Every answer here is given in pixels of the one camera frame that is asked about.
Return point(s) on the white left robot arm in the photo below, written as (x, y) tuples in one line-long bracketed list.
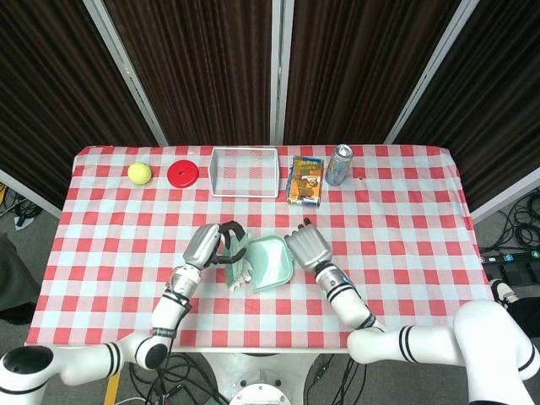
[(169, 312)]

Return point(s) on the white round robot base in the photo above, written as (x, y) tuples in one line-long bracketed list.
[(257, 394)]

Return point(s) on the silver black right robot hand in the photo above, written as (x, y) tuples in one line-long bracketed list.
[(310, 246)]

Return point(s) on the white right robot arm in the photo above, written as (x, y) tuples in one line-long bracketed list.
[(350, 304)]

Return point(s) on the grey slanted partition post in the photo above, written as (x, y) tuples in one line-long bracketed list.
[(126, 71), (430, 71)]

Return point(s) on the white black shoe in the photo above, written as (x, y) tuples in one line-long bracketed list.
[(503, 293)]

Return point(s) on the red round disc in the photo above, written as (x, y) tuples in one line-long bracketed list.
[(182, 173)]

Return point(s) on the dark brown ribbed panel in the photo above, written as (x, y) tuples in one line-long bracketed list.
[(358, 71), (50, 105), (498, 105), (198, 71)]

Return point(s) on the green plastic dustpan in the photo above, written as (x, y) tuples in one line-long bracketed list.
[(270, 261)]

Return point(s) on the clear plastic tray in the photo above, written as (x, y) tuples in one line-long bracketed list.
[(214, 181)]

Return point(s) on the grey upright partition post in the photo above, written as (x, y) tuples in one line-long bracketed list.
[(282, 71)]

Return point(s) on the orange blue snack packet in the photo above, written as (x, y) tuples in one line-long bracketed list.
[(306, 181)]

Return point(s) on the yellow tennis ball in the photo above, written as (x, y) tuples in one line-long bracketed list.
[(139, 173)]

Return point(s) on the silver blue drink can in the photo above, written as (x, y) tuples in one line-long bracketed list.
[(338, 169)]

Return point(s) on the green hand broom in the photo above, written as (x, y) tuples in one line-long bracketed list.
[(234, 272)]

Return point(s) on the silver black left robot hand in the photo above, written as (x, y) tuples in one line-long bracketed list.
[(201, 246)]

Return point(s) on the red white checkered tablecloth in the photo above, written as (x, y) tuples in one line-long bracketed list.
[(401, 211)]

